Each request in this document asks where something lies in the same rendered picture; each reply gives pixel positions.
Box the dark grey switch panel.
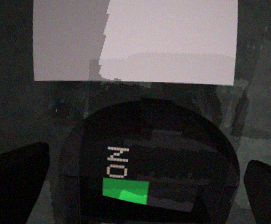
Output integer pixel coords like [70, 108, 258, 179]
[58, 97, 240, 224]

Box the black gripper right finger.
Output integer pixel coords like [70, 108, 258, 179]
[243, 160, 271, 224]

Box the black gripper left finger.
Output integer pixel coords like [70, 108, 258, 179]
[0, 141, 50, 224]

